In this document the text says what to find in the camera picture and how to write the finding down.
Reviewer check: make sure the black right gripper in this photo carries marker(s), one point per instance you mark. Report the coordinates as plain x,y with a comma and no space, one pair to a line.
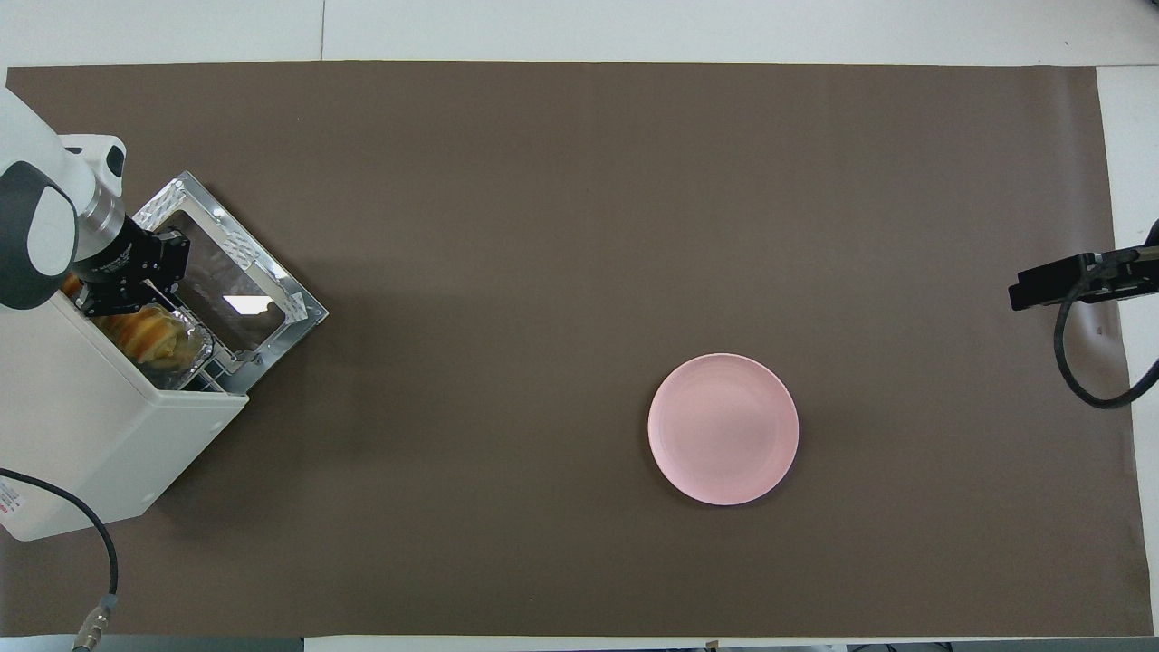
1132,272

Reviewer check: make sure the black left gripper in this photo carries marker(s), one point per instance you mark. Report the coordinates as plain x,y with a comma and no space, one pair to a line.
136,258

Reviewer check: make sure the golden sliced bread loaf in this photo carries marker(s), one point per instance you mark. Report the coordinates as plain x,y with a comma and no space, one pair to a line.
145,337

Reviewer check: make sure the aluminium foil tray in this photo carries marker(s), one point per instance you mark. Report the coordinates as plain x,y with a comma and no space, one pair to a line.
203,349

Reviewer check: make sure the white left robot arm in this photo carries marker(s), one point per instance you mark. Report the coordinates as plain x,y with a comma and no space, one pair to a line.
27,136

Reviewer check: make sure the cream toaster oven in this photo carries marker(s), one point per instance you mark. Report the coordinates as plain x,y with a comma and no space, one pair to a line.
90,435

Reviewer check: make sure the glass oven door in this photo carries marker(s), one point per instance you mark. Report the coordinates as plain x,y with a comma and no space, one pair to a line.
303,310

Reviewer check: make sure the pink round plate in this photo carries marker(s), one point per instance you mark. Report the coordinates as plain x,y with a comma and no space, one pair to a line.
724,430

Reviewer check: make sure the brown table mat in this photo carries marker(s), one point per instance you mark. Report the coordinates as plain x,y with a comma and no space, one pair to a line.
543,272

